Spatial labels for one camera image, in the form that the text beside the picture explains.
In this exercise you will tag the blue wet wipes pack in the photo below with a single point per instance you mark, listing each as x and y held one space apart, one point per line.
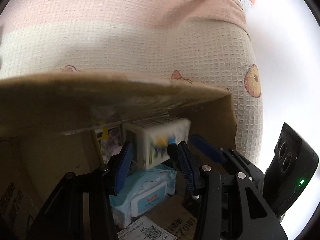
143 190

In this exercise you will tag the grey knit blanket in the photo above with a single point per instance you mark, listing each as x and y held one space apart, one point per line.
191 40

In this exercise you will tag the colourful oil pastel box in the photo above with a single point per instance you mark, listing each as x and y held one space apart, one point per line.
110 141

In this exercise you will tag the brown cardboard box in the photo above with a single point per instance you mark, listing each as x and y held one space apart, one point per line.
47 123

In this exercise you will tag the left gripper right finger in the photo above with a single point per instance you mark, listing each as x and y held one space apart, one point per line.
227 206

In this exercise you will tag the panda picture small box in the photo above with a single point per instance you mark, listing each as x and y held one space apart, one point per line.
150 138

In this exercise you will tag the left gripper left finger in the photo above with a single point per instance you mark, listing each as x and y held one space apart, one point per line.
79 206

